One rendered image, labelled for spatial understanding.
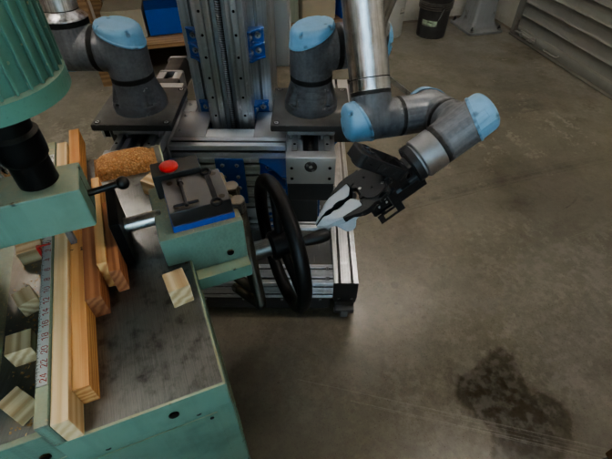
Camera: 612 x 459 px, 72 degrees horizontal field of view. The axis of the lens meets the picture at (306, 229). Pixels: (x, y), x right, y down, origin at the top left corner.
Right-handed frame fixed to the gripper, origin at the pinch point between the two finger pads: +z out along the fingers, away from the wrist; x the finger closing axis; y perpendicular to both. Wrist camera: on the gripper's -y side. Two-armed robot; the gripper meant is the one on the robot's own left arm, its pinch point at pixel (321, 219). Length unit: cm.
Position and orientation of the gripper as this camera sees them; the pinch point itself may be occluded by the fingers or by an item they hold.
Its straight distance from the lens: 77.0
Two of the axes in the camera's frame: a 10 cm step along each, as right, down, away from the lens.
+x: -3.7, -6.6, 6.5
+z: -8.1, 5.8, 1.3
